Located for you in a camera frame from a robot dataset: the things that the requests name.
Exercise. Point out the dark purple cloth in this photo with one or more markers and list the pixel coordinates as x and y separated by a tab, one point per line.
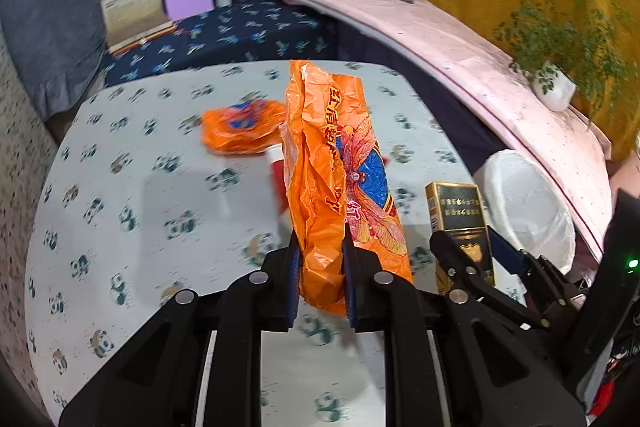
425	92

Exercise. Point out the red and white paper cup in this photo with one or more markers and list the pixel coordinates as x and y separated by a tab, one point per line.
277	182

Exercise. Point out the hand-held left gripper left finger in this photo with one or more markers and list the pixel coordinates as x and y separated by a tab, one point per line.
294	287

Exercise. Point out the gold cardboard box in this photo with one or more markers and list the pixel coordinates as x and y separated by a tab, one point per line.
455	207

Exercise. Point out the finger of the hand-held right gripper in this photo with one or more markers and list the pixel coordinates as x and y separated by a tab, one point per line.
505	252
465	264

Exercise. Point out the panda print tablecloth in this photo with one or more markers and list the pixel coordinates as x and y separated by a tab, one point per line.
150	207

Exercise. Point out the navy printed cloth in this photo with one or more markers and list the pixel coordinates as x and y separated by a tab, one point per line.
235	32

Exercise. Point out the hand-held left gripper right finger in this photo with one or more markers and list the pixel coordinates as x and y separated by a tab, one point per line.
348	292

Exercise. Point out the beige open book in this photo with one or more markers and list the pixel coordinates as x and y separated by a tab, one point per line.
132	7

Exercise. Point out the crumpled orange plastic bag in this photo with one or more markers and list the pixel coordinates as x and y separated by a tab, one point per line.
235	129

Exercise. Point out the bin with white plastic liner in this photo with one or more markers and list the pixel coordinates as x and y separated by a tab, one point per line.
530	207

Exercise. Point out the orange insect print plastic bag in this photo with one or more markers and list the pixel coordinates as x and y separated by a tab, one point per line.
330	147

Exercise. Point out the green plant in white pot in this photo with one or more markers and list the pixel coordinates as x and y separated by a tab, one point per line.
557	84

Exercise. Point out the pink cloth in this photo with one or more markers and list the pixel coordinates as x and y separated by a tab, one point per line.
450	42

